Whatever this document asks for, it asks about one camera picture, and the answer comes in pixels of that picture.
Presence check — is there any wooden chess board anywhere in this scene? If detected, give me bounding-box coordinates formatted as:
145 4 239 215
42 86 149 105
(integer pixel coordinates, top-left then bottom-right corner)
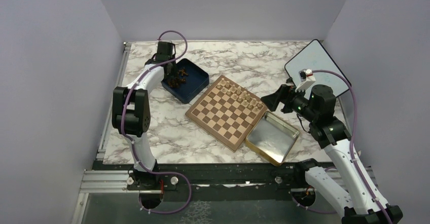
185 76 268 152

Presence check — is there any aluminium frame rail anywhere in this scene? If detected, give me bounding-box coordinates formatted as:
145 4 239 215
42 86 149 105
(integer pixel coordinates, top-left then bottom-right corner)
70 42 135 224

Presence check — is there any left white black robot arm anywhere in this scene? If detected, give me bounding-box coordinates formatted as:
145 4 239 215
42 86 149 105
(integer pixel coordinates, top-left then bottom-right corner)
112 41 176 189

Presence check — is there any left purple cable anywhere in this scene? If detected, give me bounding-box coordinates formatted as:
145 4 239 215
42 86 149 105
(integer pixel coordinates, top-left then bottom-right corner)
120 30 193 215

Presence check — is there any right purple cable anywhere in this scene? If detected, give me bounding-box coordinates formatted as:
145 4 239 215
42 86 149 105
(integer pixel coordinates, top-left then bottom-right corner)
291 69 393 224

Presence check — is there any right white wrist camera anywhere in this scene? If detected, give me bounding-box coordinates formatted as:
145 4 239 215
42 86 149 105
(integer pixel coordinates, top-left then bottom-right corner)
296 69 316 92

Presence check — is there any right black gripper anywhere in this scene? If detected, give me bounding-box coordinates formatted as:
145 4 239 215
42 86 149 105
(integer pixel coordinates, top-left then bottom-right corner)
261 84 318 122

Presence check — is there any small whiteboard black frame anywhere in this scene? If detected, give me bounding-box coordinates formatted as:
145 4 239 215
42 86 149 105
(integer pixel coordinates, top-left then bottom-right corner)
284 39 349 97

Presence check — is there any blue square tin tray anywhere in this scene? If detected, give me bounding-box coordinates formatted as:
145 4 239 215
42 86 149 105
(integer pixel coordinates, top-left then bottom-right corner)
161 58 209 104

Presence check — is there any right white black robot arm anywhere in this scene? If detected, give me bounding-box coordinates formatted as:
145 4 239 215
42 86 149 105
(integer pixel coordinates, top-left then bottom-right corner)
261 85 403 223

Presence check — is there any purple cable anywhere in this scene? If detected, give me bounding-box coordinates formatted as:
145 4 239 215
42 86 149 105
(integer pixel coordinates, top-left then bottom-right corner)
120 30 193 215
291 69 393 224

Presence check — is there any gold metal tin lid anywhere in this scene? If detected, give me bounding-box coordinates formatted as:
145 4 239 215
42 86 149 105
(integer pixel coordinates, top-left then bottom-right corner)
245 111 300 166

